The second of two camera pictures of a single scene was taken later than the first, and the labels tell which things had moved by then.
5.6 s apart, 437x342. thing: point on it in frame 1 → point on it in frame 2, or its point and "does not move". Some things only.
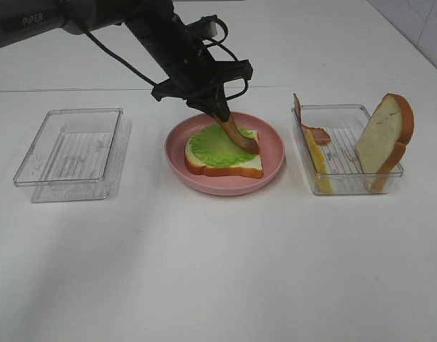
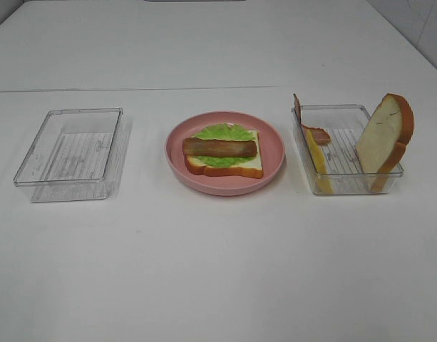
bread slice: x=252 y=167 does not move
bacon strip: x=248 y=144 → x=219 y=147
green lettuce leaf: x=213 y=146 does not move
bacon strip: x=321 y=135 does not move
